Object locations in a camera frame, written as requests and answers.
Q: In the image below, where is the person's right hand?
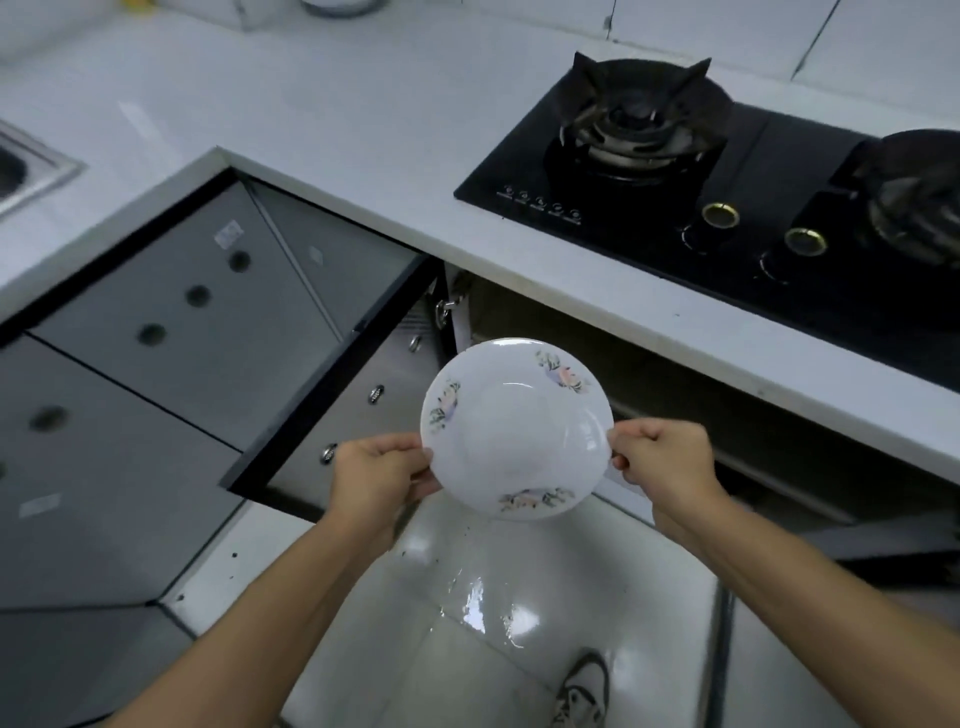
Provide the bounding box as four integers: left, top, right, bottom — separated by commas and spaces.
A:
604, 416, 732, 540

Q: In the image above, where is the person's left hand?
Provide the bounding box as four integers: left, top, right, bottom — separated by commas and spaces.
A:
324, 431, 445, 558

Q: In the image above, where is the grey kitchen cabinet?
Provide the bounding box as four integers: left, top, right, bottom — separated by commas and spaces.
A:
224, 254, 960, 728

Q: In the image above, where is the white floral plate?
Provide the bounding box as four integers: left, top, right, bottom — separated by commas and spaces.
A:
419, 337, 614, 520

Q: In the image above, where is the person's right forearm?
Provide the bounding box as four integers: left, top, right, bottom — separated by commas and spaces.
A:
652, 491, 960, 684

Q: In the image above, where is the person's left forearm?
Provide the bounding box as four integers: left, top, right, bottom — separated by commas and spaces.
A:
104, 517, 391, 728

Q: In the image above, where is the row of grey cabinet doors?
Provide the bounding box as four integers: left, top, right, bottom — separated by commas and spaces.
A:
0, 168, 421, 728

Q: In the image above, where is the white countertop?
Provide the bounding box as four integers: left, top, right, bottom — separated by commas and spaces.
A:
0, 0, 960, 485

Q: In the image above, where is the black glass gas stove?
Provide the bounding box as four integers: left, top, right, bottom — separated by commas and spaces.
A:
453, 50, 960, 373

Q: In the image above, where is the black gold-ringed stove knob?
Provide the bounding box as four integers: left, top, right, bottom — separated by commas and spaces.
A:
761, 226, 830, 283
682, 200, 744, 253

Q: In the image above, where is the black iron burner grate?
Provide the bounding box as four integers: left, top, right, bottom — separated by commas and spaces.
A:
851, 128, 960, 268
558, 50, 733, 181

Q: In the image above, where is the stainless steel sink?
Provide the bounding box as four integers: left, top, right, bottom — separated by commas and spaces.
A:
0, 119, 88, 219

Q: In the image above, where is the small white round dish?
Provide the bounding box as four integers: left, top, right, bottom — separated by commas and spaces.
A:
299, 0, 391, 18

